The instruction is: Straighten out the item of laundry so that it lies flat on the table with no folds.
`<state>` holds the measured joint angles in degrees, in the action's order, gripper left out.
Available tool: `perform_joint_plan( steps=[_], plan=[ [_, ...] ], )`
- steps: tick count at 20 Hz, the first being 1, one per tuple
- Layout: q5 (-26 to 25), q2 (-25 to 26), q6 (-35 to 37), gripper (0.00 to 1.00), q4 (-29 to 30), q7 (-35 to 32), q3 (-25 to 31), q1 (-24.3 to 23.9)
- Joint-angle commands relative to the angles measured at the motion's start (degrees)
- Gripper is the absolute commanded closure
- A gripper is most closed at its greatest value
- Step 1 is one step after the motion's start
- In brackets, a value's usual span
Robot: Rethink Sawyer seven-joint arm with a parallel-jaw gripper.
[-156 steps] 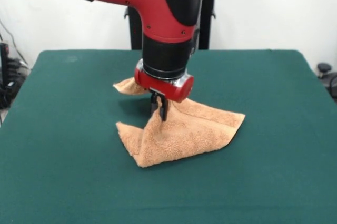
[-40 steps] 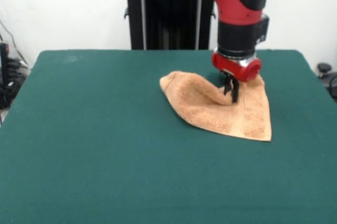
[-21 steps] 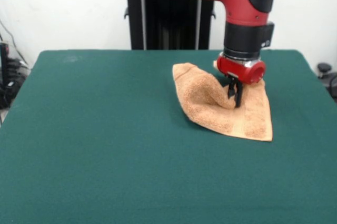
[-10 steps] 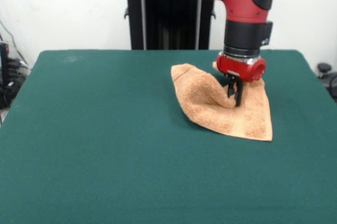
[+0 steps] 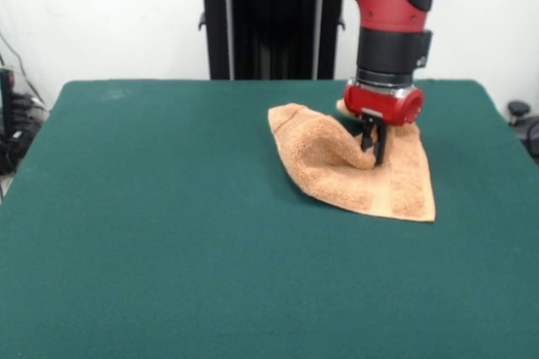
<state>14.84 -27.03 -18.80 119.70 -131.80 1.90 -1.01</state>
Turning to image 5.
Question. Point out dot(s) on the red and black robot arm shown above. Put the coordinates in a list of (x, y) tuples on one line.
[(379, 5)]

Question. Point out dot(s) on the black upright device, red light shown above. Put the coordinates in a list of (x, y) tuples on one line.
[(6, 123)]

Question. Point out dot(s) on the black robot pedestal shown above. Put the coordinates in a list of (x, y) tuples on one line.
[(244, 30)]

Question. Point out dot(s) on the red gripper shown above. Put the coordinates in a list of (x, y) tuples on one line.
[(387, 106)]

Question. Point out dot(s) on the tan terry cloth towel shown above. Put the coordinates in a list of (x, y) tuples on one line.
[(328, 165)]

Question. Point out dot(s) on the dark green table cloth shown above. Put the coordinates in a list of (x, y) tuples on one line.
[(126, 215)]

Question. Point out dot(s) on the black plug bundle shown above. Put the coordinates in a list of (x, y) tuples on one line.
[(27, 108)]

